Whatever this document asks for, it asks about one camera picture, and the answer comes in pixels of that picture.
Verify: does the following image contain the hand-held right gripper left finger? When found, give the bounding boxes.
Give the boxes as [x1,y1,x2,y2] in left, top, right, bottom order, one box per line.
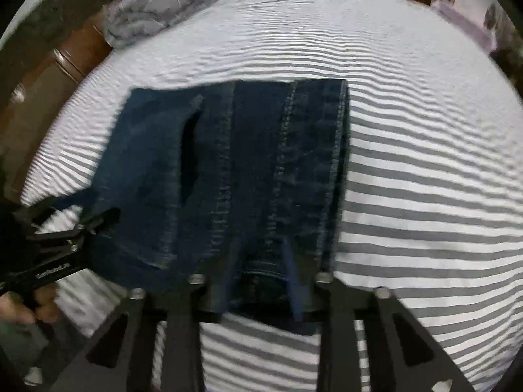
[61,247,242,392]

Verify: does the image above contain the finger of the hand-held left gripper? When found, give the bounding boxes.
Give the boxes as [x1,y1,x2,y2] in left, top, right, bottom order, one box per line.
[14,190,101,224]
[28,207,121,251]

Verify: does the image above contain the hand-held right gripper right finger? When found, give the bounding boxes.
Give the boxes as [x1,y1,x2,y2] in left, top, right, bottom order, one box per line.
[282,239,479,392]

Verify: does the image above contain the dark blue denim pants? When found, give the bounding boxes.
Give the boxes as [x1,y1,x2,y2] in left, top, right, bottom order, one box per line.
[88,78,352,335]

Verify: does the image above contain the person's left hand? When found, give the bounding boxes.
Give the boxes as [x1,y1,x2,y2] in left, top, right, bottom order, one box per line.
[0,284,63,324]

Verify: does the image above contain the grey white striped bed sheet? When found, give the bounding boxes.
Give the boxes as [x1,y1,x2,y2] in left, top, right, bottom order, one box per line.
[18,0,523,392]

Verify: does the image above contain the grey crumpled blanket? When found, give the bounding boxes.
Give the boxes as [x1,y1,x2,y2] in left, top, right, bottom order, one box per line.
[100,0,233,50]

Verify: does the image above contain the light purple cloth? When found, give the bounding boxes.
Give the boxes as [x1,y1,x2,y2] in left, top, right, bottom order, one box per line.
[431,0,497,55]

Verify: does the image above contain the brown wooden bed frame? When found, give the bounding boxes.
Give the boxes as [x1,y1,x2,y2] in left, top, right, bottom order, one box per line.
[0,10,114,204]

